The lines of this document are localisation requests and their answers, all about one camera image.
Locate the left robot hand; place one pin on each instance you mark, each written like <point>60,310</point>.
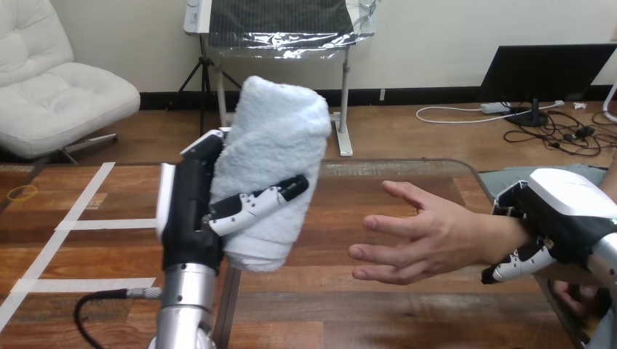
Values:
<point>190,212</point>

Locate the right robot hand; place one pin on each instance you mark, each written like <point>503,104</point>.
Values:
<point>564,217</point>

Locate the person's hand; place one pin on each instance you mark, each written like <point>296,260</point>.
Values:
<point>573,298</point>
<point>443,241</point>

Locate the white towel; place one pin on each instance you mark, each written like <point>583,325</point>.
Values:
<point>270,144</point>

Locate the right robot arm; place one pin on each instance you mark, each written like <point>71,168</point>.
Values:
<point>605,262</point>

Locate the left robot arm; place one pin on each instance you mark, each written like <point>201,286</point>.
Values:
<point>185,308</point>

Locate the person's body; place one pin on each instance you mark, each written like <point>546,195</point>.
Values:
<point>501,178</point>

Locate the white power strip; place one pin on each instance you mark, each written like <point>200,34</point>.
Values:
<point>495,108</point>

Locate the black tripod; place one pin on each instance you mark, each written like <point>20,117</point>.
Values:
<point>203,82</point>

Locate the dark screen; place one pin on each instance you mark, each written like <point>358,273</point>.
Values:
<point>544,72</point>

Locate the white desk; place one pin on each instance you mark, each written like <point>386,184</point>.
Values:
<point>344,106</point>

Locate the white cushioned chair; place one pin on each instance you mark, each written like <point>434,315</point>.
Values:
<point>53,91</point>

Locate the foil sheet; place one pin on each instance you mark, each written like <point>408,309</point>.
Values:
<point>279,26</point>

